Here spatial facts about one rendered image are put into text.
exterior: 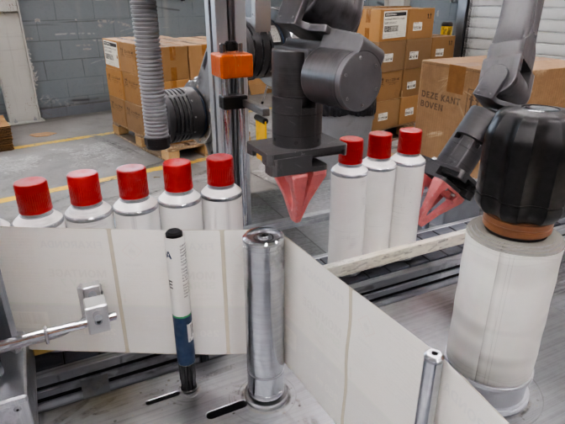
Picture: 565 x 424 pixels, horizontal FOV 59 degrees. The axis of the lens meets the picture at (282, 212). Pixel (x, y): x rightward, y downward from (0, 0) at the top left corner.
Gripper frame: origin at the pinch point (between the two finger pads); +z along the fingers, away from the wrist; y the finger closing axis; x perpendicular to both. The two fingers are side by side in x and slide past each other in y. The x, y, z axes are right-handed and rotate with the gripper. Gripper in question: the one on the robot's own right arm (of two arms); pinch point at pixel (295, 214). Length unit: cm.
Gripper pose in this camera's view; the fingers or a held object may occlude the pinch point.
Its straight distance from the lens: 61.4
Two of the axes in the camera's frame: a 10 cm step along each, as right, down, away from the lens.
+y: 8.9, -1.8, 4.2
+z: 0.0, 9.2, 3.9
